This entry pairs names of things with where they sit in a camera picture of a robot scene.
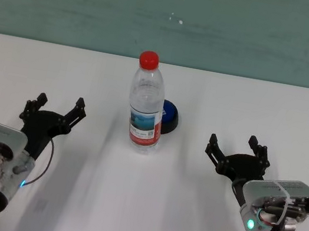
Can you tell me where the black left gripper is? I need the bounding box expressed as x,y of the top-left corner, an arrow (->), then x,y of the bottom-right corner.
12,87 -> 90,168

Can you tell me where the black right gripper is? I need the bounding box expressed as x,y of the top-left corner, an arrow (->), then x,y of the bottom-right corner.
196,127 -> 275,209

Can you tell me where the blue push button black base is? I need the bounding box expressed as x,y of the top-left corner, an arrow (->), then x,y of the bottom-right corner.
157,99 -> 184,138

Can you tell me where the clear water bottle red cap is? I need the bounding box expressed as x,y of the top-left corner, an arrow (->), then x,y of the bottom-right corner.
119,48 -> 175,157

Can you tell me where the thin left gripper cable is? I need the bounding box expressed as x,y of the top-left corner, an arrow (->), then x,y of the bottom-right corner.
22,134 -> 57,192

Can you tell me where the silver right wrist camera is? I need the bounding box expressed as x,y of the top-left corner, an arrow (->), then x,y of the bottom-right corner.
238,170 -> 309,223

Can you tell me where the white right camera zip tie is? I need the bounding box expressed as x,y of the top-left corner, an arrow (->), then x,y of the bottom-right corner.
268,181 -> 295,229

